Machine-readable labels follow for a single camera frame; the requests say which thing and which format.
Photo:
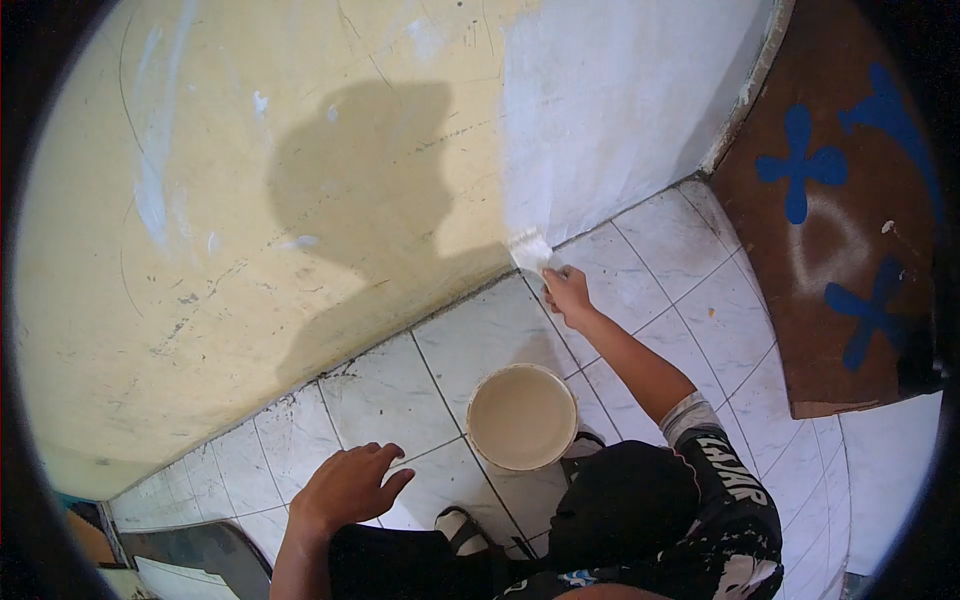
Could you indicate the person's left hand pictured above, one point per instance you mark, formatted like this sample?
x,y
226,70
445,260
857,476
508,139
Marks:
x,y
346,489

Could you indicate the person's right hand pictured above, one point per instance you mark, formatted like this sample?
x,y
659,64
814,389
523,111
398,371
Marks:
x,y
571,296

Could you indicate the person's right fingers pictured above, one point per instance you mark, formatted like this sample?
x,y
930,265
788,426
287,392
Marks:
x,y
553,289

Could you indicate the person's left thumb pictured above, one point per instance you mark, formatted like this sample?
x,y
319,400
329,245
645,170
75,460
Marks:
x,y
397,484

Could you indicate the person's left index finger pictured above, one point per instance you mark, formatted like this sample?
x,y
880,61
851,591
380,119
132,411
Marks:
x,y
386,453

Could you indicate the person's left fingers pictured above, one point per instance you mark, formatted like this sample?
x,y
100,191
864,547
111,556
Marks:
x,y
346,455

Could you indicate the white paint brush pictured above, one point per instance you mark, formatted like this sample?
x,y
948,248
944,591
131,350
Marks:
x,y
531,251

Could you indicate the white paint bucket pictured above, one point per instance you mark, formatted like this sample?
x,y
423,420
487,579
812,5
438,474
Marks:
x,y
523,417

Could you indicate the dark grey board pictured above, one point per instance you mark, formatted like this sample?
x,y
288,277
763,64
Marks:
x,y
217,551

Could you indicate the white sheet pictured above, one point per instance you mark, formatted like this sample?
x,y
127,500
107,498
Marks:
x,y
176,581

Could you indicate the person's legs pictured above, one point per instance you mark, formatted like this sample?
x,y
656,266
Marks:
x,y
622,499

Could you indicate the brown door with blue flowers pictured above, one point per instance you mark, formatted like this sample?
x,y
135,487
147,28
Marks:
x,y
832,247

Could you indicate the person's body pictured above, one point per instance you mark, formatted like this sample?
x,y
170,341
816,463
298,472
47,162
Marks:
x,y
731,517

